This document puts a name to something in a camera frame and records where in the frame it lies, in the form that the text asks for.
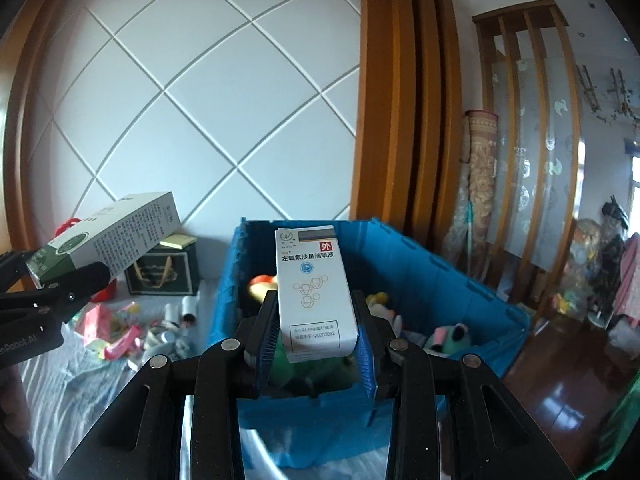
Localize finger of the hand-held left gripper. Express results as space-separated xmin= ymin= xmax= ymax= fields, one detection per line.
xmin=0 ymin=250 xmax=40 ymax=294
xmin=0 ymin=261 xmax=112 ymax=325

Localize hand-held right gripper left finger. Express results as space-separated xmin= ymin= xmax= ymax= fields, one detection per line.
xmin=56 ymin=287 xmax=281 ymax=480

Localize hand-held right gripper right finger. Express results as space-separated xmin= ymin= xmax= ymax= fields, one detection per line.
xmin=350 ymin=290 xmax=576 ymax=480

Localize yellow duck clamp toy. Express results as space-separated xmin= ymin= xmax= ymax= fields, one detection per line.
xmin=250 ymin=274 xmax=279 ymax=304

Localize white green medicine box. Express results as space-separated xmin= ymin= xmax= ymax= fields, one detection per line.
xmin=25 ymin=191 xmax=182 ymax=286

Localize white medicine box blue emblem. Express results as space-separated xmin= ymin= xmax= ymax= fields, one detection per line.
xmin=274 ymin=225 xmax=360 ymax=365

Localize blue plastic crate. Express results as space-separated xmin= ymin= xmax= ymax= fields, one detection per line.
xmin=207 ymin=217 xmax=532 ymax=468

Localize yellow sticky note pad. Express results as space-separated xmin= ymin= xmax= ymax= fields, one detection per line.
xmin=159 ymin=233 xmax=197 ymax=250

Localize rolled patterned carpet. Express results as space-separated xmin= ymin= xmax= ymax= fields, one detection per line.
xmin=452 ymin=109 xmax=501 ymax=281

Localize white padded headboard panel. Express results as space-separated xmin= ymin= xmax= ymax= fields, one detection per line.
xmin=15 ymin=0 xmax=363 ymax=261

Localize green plastic stool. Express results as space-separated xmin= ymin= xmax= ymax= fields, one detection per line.
xmin=575 ymin=360 xmax=640 ymax=480

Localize black bag pile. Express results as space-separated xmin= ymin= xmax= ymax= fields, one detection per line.
xmin=600 ymin=200 xmax=628 ymax=311

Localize pink cloth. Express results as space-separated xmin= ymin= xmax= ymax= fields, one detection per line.
xmin=612 ymin=232 xmax=640 ymax=331

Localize wooden glass partition screen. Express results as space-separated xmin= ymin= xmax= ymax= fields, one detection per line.
xmin=472 ymin=5 xmax=583 ymax=311

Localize window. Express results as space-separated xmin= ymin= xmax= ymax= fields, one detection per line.
xmin=622 ymin=140 xmax=640 ymax=236

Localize black gift box gold handles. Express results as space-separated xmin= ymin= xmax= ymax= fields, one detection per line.
xmin=124 ymin=246 xmax=201 ymax=297

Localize wooden headboard frame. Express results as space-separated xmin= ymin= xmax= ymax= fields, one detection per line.
xmin=0 ymin=0 xmax=463 ymax=261

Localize wall vine decoration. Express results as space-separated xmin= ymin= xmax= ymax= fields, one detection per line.
xmin=575 ymin=62 xmax=640 ymax=128

